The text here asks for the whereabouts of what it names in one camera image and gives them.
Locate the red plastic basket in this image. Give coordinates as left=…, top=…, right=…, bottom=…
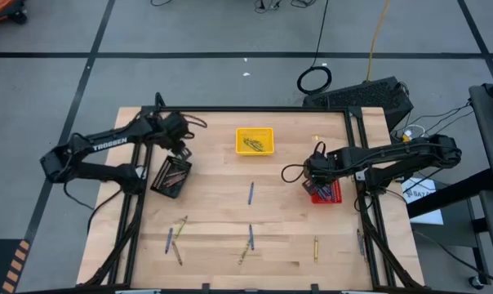
left=310, top=179, right=344, bottom=205

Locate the black plastic basket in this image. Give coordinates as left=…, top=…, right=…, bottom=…
left=149, top=154, right=193, bottom=200

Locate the yellow plastic basket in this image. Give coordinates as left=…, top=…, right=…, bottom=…
left=234, top=127, right=276, bottom=158

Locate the black perforated computer tower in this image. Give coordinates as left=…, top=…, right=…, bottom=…
left=302, top=76, right=415, bottom=132

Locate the white paper sign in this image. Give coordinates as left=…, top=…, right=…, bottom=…
left=401, top=177, right=445, bottom=226

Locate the black metal beam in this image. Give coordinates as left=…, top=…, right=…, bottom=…
left=406, top=167, right=493, bottom=220

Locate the grey cart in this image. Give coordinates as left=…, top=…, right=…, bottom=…
left=468, top=77, right=493, bottom=292

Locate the orange object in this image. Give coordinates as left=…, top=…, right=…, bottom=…
left=0, top=0, right=29, bottom=25

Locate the black orange striped floor mat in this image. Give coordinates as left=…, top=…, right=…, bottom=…
left=0, top=238, right=32, bottom=294

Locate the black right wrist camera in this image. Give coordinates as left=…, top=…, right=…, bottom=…
left=301, top=178, right=319, bottom=196

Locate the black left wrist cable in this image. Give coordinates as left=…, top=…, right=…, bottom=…
left=180, top=113, right=209, bottom=140

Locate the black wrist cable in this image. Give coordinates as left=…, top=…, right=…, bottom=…
left=281, top=140, right=327, bottom=184
left=180, top=113, right=209, bottom=140

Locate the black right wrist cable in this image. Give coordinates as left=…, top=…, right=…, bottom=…
left=281, top=140, right=327, bottom=184

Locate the black metal table frame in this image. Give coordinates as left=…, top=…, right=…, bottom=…
left=77, top=91, right=425, bottom=294

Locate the black cable with coil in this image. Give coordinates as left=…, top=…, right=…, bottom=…
left=296, top=0, right=334, bottom=96

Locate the white cable bundle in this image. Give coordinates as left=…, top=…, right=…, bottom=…
left=393, top=123, right=428, bottom=142

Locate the yellow hanging cable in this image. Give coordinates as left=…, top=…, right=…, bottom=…
left=366, top=0, right=392, bottom=82

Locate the black left base cable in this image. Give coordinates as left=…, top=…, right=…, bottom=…
left=62, top=179, right=124, bottom=236

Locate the black cables to cart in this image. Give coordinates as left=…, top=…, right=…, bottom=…
left=409, top=101, right=476, bottom=138

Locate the black floor cable bundle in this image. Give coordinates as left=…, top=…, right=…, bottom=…
left=253, top=0, right=318, bottom=12

